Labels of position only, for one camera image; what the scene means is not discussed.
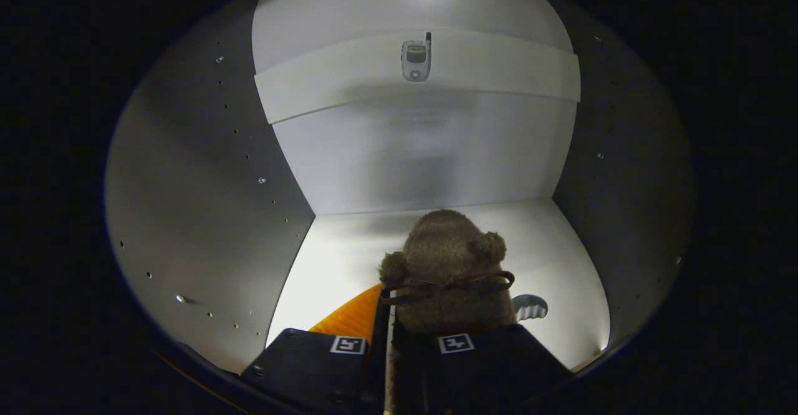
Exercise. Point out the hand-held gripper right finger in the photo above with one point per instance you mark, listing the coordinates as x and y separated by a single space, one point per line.
499 365

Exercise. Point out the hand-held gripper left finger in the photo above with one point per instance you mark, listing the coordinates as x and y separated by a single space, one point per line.
312 365

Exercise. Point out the brown fuzzy shoe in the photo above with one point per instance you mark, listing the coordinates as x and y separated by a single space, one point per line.
446 247

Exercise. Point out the dark grey shoe cabinet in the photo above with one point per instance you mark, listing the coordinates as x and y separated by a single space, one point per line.
436 153

